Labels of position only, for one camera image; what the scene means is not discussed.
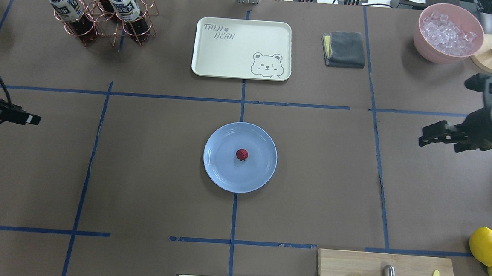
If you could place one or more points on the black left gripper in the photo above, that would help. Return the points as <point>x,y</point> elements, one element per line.
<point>1,108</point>

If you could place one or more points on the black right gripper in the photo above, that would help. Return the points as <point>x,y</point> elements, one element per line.
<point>478,125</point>

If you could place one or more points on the blue plate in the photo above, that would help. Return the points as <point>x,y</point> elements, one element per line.
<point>231,174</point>

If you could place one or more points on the wooden cutting board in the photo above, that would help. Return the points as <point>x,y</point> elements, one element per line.
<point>355,263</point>

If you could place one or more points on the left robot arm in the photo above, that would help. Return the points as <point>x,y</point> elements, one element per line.
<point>16,114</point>

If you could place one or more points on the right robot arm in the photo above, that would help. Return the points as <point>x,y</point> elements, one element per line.
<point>474,133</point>

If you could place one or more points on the cream bear tray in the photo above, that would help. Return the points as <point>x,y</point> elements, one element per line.
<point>242,49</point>

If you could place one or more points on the grey folded cloth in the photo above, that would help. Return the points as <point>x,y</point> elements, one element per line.
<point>344,49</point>

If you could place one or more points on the red strawberry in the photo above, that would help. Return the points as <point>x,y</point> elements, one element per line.
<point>242,154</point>

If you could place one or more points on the pink bowl with ice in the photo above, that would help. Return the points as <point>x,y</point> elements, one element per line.
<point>446,33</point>

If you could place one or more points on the copper wire bottle rack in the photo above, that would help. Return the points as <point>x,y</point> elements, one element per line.
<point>98,19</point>

